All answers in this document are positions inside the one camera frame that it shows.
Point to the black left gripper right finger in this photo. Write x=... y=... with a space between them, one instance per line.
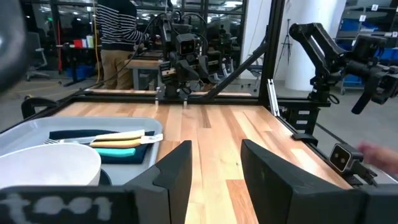
x=286 y=193

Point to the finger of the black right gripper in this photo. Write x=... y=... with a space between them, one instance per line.
x=189 y=71
x=206 y=70

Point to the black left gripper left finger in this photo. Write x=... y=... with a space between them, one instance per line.
x=174 y=186

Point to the navy blue cloth napkin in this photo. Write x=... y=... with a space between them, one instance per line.
x=71 y=133

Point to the white ceramic bowl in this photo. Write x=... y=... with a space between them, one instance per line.
x=46 y=165

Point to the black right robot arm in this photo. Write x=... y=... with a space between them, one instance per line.
x=171 y=26

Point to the grey plastic tray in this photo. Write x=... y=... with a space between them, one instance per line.
x=25 y=130

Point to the wooden background workbench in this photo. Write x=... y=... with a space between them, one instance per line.
x=143 y=63

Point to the person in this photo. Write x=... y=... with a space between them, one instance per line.
x=116 y=28

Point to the white bowl with dark rim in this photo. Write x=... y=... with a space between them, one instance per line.
x=105 y=179

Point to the person's hand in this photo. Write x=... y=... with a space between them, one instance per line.
x=382 y=157

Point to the white round column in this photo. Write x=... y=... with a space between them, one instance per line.
x=317 y=12

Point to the grey office chair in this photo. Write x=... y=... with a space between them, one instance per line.
x=38 y=53

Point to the blue storage bins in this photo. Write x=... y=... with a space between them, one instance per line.
x=349 y=25

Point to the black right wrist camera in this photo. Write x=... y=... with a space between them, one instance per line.
x=186 y=45

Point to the black table-level camera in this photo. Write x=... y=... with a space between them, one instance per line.
x=342 y=157

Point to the silver metal bracket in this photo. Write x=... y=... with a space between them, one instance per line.
x=273 y=98

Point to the black aluminium table frame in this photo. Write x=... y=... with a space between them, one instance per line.
x=275 y=31

